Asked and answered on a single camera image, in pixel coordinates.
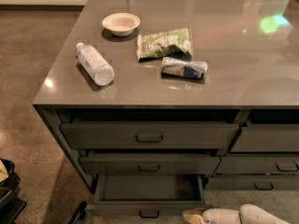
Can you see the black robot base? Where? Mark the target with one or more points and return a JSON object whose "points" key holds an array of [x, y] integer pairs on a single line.
{"points": [[11, 205]]}

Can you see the white paper bowl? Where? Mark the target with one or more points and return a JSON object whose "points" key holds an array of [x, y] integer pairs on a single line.
{"points": [[121, 24]]}

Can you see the clear plastic water bottle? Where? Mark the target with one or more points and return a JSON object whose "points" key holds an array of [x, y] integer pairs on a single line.
{"points": [[96, 66]]}

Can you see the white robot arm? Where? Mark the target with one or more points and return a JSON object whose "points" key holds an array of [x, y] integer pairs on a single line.
{"points": [[246, 214]]}

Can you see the black bar foot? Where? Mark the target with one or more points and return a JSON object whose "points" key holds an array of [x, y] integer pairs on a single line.
{"points": [[79, 214]]}

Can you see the grey cabinet counter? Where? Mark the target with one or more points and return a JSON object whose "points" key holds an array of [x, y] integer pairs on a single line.
{"points": [[144, 89]]}

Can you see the crushed silver blue can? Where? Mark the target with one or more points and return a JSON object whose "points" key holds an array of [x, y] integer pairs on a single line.
{"points": [[179, 68]]}

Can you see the grey drawer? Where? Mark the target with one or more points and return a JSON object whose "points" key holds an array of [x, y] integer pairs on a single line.
{"points": [[267, 138], [147, 196], [149, 134], [258, 165], [149, 162], [252, 182]]}

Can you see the green chip bag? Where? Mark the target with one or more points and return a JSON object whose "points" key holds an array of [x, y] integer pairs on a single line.
{"points": [[164, 43]]}

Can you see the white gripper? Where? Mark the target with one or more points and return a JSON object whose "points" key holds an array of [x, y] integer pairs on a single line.
{"points": [[214, 216]]}

